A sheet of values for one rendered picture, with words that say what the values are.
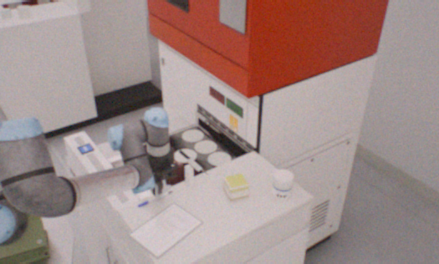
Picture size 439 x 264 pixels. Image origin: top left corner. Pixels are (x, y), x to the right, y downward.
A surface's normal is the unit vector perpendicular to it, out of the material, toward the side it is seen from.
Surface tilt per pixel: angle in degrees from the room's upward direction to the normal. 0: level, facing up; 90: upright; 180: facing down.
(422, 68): 90
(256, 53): 90
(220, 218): 0
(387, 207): 0
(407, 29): 90
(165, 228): 0
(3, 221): 56
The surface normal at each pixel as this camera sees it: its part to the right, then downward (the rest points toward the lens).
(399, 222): 0.00, -0.83
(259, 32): 0.56, 0.47
